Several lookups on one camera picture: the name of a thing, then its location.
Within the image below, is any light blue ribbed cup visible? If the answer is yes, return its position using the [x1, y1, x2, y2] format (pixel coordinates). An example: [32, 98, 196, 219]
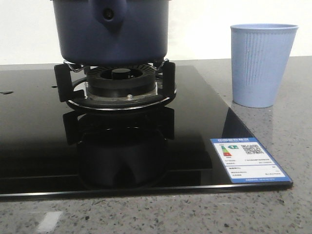
[230, 23, 298, 108]

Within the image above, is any front gas burner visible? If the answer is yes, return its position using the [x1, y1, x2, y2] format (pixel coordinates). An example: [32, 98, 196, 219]
[66, 60, 176, 111]

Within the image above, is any black pan support grate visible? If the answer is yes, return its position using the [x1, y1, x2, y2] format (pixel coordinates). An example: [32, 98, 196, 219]
[54, 59, 169, 102]

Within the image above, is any blue energy label sticker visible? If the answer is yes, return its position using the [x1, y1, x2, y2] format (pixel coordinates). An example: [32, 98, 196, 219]
[211, 137, 291, 184]

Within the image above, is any black glass gas cooktop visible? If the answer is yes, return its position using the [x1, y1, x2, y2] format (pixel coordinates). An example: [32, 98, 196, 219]
[0, 66, 293, 200]

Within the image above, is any blue saucepan with handle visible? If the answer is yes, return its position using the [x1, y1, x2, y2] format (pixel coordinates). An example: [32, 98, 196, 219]
[52, 0, 169, 66]

